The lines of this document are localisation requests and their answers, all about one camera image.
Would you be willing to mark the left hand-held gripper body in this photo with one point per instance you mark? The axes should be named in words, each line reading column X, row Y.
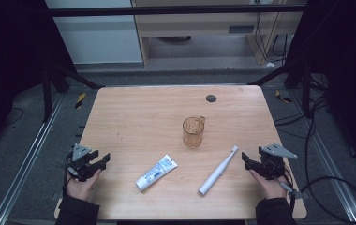
column 80, row 162

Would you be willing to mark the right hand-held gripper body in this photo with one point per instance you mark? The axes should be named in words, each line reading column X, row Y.
column 273, row 162

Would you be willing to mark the white electric toothbrush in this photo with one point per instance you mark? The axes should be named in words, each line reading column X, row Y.
column 218, row 171

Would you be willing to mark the white toothpaste tube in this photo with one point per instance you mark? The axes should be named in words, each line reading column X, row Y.
column 155, row 172

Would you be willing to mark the amber glass cup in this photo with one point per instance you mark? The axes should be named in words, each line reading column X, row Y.
column 193, row 132

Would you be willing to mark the person's right hand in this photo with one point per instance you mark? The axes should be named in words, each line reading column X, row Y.
column 271, row 187

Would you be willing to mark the person's left hand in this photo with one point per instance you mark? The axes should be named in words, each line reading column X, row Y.
column 81, row 187

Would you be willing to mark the yellow black tape strip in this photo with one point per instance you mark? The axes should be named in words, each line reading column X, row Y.
column 282, row 97
column 80, row 100

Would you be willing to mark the dark round table grommet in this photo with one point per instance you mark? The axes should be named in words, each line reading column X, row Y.
column 211, row 98

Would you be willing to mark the black metal stand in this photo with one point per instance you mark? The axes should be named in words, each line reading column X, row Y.
column 47, row 93
column 305, row 87

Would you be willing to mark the white cabinet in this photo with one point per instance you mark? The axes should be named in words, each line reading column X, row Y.
column 98, row 40

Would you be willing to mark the dark curtain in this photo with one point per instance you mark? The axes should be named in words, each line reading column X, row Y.
column 348, row 62
column 10, row 62

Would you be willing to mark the metal floor rail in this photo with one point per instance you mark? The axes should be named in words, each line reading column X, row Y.
column 26, row 162
column 329, row 162

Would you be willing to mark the black horizontal frame bar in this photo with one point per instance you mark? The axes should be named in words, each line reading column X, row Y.
column 166, row 11

